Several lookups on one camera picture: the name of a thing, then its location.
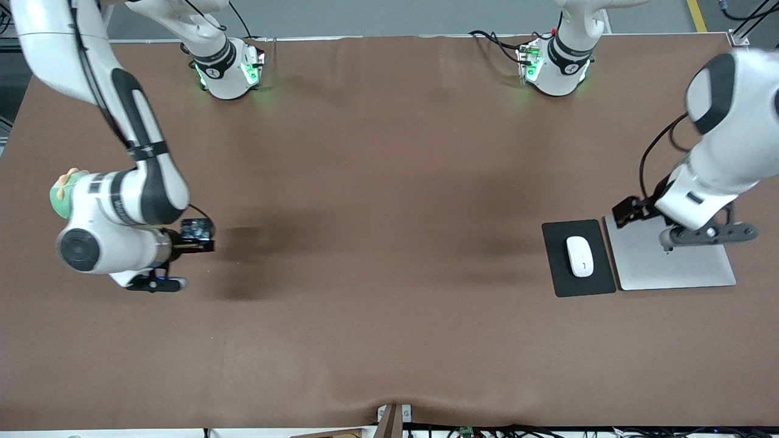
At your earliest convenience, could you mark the white computer mouse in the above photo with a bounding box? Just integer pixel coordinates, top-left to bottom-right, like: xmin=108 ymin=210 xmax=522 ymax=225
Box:
xmin=565 ymin=235 xmax=595 ymax=279

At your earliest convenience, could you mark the dark grey mouse pad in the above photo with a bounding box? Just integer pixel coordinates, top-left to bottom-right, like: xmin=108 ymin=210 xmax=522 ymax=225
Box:
xmin=541 ymin=218 xmax=618 ymax=298

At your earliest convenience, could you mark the silver closed laptop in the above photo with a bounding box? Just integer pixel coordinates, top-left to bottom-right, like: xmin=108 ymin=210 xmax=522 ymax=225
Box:
xmin=604 ymin=213 xmax=737 ymax=292

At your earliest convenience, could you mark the green dinosaur plush toy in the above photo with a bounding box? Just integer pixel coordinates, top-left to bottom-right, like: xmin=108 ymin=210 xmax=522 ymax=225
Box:
xmin=49 ymin=168 xmax=89 ymax=220

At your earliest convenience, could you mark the brown table cover mat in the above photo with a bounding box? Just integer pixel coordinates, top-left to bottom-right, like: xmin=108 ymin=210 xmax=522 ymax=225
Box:
xmin=0 ymin=34 xmax=779 ymax=431

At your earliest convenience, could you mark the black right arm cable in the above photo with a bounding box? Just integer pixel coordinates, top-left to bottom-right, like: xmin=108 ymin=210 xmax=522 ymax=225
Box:
xmin=68 ymin=0 xmax=215 ymax=223

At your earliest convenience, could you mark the aluminium frame profile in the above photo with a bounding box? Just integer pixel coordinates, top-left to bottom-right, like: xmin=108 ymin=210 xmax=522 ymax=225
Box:
xmin=718 ymin=0 xmax=779 ymax=48

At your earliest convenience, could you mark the black base power cable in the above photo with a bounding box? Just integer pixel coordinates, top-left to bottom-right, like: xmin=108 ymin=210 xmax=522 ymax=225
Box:
xmin=228 ymin=0 xmax=268 ymax=44
xmin=468 ymin=29 xmax=533 ymax=64

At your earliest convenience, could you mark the metal table edge bracket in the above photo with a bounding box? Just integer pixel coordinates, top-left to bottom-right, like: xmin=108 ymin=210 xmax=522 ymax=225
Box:
xmin=376 ymin=403 xmax=413 ymax=438

